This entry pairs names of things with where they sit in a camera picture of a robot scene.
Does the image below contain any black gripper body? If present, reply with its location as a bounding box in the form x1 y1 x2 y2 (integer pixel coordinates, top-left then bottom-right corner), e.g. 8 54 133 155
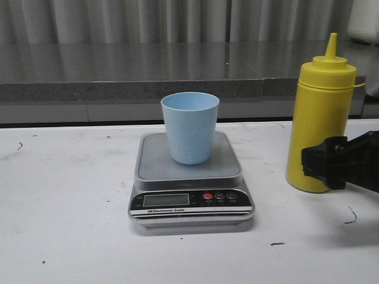
338 131 378 193

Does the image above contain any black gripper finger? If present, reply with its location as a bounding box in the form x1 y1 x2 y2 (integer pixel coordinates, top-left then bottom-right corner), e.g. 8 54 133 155
303 166 346 190
301 136 348 169

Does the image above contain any yellow squeeze bottle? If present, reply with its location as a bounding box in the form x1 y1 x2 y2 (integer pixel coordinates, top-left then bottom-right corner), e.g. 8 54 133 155
286 33 357 193

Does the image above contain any light blue plastic cup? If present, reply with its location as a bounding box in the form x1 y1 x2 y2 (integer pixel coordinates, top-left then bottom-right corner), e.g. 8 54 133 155
160 92 220 164

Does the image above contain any silver electronic kitchen scale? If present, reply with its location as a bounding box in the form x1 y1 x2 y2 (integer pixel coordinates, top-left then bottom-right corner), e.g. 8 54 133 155
128 132 255 235

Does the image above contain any white appliance in background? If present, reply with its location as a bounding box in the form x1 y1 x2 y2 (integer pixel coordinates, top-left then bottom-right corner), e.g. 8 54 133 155
347 0 378 45

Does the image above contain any grey stone counter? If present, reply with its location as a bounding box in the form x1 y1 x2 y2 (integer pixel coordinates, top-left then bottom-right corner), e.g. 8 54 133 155
0 41 379 125

